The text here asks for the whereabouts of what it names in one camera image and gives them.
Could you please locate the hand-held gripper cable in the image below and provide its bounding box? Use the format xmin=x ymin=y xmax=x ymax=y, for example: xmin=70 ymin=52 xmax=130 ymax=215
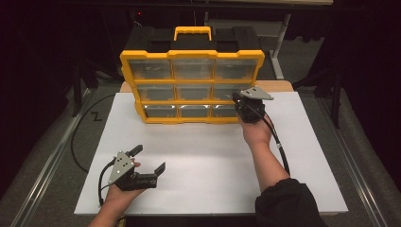
xmin=97 ymin=158 xmax=116 ymax=207
xmin=242 ymin=99 xmax=291 ymax=177

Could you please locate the small clear organizer drawer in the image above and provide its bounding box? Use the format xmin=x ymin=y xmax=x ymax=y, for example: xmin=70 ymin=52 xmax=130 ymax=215
xmin=211 ymin=103 xmax=238 ymax=119

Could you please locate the black stand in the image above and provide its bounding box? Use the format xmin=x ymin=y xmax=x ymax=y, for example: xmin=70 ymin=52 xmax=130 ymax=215
xmin=292 ymin=66 xmax=344 ymax=130
xmin=71 ymin=59 xmax=99 ymax=118

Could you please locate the yellow black drawer organizer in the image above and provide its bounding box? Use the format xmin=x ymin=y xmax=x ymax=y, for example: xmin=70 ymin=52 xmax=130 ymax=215
xmin=119 ymin=26 xmax=266 ymax=125

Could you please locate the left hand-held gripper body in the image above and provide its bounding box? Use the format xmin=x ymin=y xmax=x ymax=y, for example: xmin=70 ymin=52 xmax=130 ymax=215
xmin=107 ymin=150 xmax=158 ymax=192

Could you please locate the left hand-held gripper cable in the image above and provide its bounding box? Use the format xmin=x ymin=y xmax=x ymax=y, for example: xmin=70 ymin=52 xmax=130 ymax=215
xmin=97 ymin=158 xmax=116 ymax=207

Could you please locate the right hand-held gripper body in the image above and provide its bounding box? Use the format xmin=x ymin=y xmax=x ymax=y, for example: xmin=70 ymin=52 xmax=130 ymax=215
xmin=235 ymin=86 xmax=275 ymax=124

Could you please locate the black floor cable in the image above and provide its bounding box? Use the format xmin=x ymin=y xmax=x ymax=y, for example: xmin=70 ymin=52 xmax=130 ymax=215
xmin=70 ymin=94 xmax=116 ymax=174

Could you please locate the white metal stand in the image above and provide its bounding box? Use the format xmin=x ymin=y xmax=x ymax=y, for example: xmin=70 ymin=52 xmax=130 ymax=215
xmin=269 ymin=13 xmax=291 ymax=80

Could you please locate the white board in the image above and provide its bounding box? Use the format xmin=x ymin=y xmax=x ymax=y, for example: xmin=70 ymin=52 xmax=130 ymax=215
xmin=74 ymin=91 xmax=349 ymax=218

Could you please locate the person's left hand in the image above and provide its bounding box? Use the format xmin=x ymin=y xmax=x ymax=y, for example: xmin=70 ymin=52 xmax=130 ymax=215
xmin=102 ymin=160 xmax=145 ymax=207

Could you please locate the set of clear plastic drawers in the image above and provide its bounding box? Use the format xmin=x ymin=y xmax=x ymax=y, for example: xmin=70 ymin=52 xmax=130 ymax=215
xmin=129 ymin=58 xmax=259 ymax=119

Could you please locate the person's right hand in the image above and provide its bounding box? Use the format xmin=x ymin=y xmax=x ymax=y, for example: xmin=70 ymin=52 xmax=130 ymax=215
xmin=240 ymin=113 xmax=274 ymax=149

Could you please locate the person's black sleeve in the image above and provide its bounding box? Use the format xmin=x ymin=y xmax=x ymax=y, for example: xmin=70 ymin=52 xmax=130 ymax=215
xmin=254 ymin=177 xmax=329 ymax=227

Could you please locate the right hand-held gripper cable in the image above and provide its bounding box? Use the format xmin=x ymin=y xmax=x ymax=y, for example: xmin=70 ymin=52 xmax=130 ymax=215
xmin=242 ymin=99 xmax=291 ymax=177

